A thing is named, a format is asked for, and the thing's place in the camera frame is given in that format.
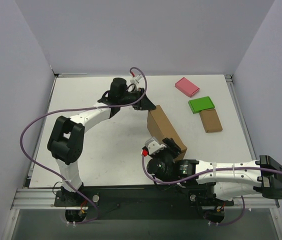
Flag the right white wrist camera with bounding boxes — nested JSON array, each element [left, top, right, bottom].
[[141, 137, 166, 157]]

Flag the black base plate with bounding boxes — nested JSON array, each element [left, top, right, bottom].
[[54, 183, 234, 220]]

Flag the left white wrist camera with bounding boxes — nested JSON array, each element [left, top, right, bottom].
[[130, 74, 144, 89]]

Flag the green paper box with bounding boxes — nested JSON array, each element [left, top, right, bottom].
[[188, 96, 215, 114]]

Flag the large brown cardboard box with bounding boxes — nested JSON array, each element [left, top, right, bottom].
[[147, 105, 188, 161]]

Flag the pink paper box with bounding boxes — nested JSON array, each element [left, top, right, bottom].
[[174, 77, 200, 98]]

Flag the small brown cardboard box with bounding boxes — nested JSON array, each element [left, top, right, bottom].
[[199, 109, 223, 133]]

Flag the aluminium frame rail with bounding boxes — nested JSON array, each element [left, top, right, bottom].
[[10, 73, 282, 211]]

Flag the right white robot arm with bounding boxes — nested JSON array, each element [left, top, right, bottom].
[[141, 137, 282, 201]]

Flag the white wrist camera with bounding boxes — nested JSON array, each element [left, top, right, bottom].
[[130, 74, 144, 89], [141, 137, 166, 157]]

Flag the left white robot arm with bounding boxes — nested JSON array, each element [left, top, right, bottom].
[[47, 75, 156, 206]]

